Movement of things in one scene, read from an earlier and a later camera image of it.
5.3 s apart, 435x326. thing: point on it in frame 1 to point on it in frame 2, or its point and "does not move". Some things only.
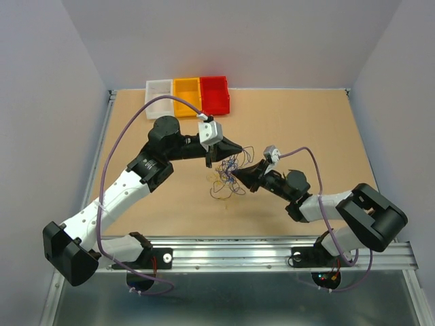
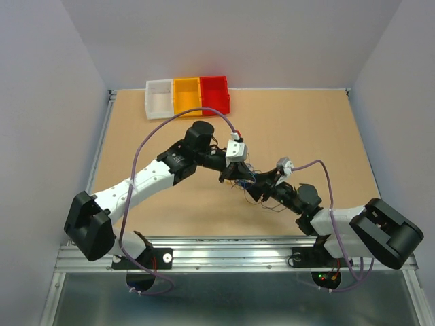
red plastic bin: [215, 96] does not move
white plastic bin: [156, 88] does not move
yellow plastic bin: [188, 89] does not move
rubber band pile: [225, 183] to [244, 183]
